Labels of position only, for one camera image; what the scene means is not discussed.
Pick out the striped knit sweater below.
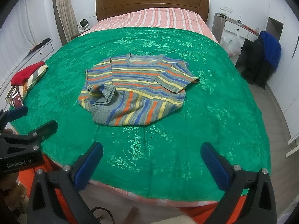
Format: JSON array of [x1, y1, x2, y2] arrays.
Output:
[[78, 54, 200, 126]]

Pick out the book under folded clothes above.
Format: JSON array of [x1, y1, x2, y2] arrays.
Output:
[[5, 86, 24, 108]]

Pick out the black clothes on chair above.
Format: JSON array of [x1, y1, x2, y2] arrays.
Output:
[[241, 36, 274, 89]]

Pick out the orange trousers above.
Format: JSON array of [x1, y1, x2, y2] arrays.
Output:
[[19, 154, 246, 223]]

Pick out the striped folded garment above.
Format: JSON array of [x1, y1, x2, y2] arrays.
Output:
[[15, 65, 48, 100]]

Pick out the red folded garment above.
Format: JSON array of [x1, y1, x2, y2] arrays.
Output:
[[11, 61, 45, 86]]

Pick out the white drawer cabinet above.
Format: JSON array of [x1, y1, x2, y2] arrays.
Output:
[[1, 39, 54, 95]]

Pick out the green bed cover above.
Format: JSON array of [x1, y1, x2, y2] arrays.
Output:
[[12, 27, 271, 202]]

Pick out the beige curtain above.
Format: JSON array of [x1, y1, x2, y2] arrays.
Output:
[[52, 0, 78, 46]]

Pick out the wooden headboard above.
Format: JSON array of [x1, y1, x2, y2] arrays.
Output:
[[95, 0, 209, 22]]

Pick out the blue fuzzy garment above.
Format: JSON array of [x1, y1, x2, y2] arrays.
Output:
[[259, 31, 282, 71]]

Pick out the white plastic bag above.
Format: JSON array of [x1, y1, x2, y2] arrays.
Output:
[[220, 29, 241, 57]]

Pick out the white desk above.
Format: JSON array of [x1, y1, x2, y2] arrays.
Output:
[[212, 13, 259, 65]]

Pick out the pink striped bed sheet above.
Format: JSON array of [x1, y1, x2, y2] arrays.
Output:
[[83, 8, 217, 42]]

